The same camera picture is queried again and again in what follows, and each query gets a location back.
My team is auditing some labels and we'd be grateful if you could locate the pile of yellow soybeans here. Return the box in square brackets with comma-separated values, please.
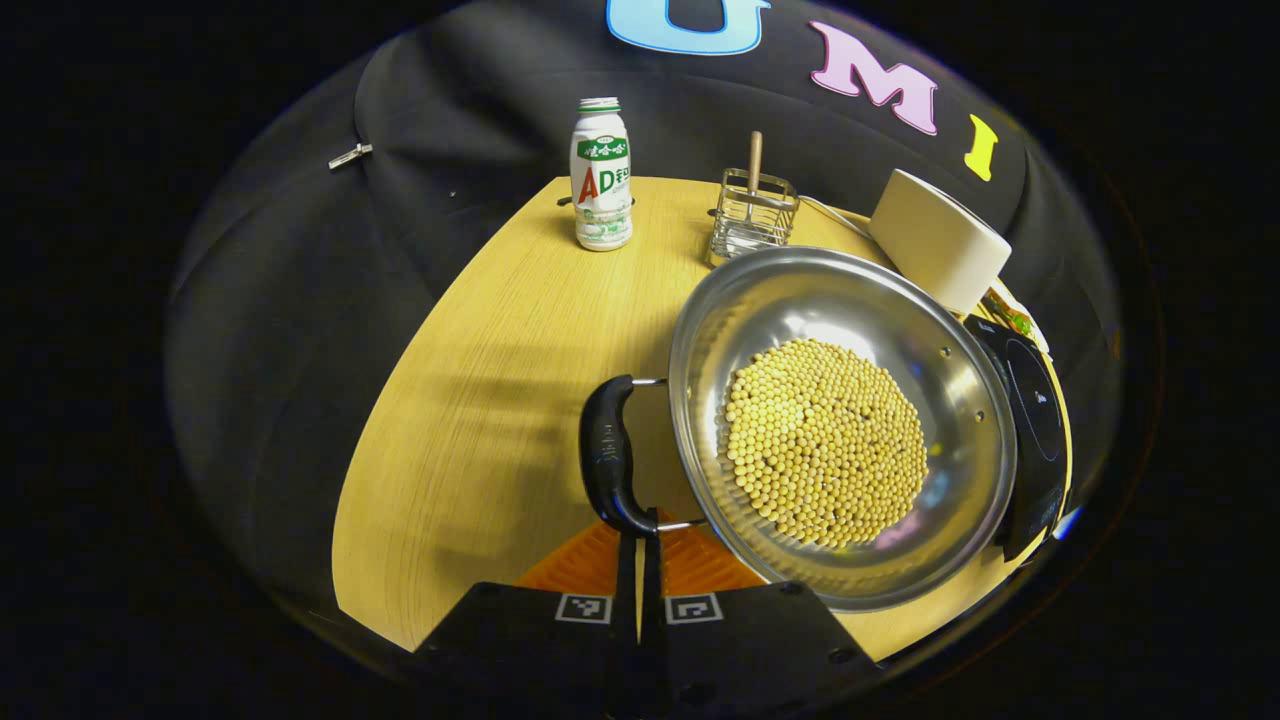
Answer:
[724, 338, 929, 549]

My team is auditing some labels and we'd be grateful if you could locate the black backdrop cloth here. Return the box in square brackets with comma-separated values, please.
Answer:
[165, 0, 1126, 641]

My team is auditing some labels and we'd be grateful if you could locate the sandwich with lettuce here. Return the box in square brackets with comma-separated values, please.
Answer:
[985, 288, 1039, 343]

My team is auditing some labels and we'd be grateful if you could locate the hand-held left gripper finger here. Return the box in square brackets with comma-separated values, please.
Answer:
[640, 508, 887, 717]
[410, 515, 642, 717]

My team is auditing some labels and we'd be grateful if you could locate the toaster power cable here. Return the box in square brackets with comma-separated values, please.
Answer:
[798, 195, 877, 242]

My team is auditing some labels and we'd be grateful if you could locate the white toaster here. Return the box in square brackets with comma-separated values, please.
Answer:
[868, 168, 1013, 316]

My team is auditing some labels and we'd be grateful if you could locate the stainless steel pot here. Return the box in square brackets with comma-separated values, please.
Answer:
[578, 246, 1019, 613]

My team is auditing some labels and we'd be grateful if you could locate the white drink bottle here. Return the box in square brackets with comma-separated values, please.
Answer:
[569, 97, 634, 252]

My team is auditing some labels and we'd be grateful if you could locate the black induction cooktop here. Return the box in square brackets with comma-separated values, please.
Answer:
[963, 314, 1074, 563]

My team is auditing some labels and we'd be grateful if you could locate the wire mesh utensil holder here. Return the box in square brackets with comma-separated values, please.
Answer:
[708, 168, 801, 267]

